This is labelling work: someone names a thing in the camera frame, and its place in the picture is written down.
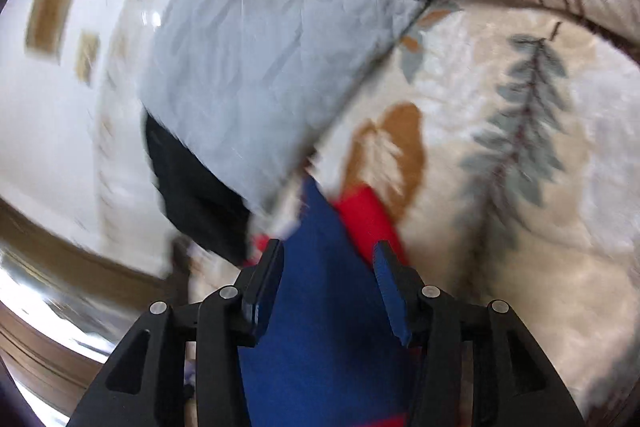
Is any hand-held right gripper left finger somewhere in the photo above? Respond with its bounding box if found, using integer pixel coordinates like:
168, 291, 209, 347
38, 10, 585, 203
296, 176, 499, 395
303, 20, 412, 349
70, 238, 285, 427

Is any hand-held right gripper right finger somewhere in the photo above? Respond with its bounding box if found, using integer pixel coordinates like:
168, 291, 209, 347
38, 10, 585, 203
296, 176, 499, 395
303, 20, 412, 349
372, 241, 586, 427

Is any red and blue knit sweater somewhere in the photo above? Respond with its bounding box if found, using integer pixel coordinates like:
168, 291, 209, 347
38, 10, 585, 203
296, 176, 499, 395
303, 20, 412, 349
235, 177, 426, 427

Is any black cloth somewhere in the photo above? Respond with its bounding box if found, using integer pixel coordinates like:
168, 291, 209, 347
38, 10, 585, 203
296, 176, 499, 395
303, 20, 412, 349
144, 112, 251, 265

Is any leaf print fleece blanket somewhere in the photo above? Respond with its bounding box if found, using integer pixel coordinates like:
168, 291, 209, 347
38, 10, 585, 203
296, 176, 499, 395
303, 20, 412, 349
280, 0, 640, 418

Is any grey quilted pillow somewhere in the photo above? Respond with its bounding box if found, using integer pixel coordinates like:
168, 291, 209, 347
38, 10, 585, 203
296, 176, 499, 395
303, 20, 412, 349
137, 0, 456, 218

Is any large brown wall picture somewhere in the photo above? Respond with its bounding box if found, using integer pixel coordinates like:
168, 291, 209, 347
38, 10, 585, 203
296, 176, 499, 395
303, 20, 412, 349
25, 0, 81, 58

